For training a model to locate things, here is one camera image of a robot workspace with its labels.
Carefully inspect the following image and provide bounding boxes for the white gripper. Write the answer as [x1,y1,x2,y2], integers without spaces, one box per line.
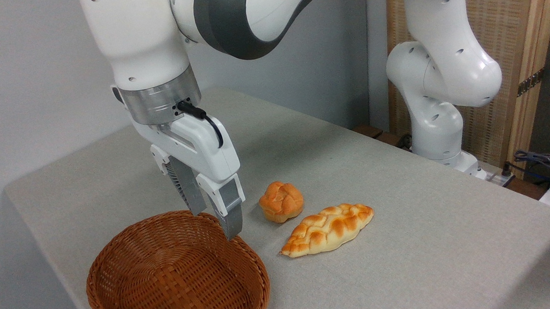
[132,110,249,246]

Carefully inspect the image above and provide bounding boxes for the round orange bread roll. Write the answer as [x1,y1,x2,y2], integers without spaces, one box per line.
[258,180,306,225]

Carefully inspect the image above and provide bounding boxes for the brown woven wicker basket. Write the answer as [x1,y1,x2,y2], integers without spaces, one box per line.
[82,205,272,309]

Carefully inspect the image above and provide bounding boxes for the long braided bread loaf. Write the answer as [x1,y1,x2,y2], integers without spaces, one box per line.
[277,202,377,259]

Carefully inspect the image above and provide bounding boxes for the wooden base boards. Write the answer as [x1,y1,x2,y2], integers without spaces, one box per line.
[352,121,415,156]

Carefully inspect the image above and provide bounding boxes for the black metal screen hinge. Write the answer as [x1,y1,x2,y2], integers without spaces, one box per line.
[516,68,547,97]

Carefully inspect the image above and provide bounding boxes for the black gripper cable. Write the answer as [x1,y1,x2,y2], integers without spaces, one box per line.
[177,99,224,151]

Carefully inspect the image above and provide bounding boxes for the bundle of dark cables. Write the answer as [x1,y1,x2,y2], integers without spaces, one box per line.
[512,147,550,194]

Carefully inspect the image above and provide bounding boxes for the woven screen with wooden frame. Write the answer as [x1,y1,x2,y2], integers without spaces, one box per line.
[383,0,550,182]

